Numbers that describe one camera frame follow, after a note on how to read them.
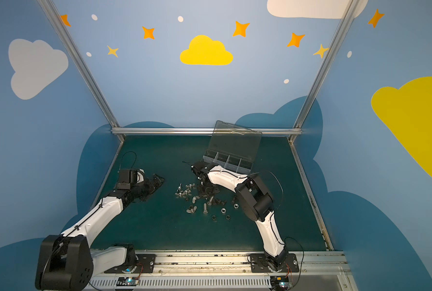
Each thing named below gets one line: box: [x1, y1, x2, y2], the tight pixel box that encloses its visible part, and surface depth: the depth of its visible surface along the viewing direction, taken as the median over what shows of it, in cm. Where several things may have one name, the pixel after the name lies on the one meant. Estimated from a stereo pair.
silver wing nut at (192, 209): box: [186, 204, 198, 214], surface depth 90 cm
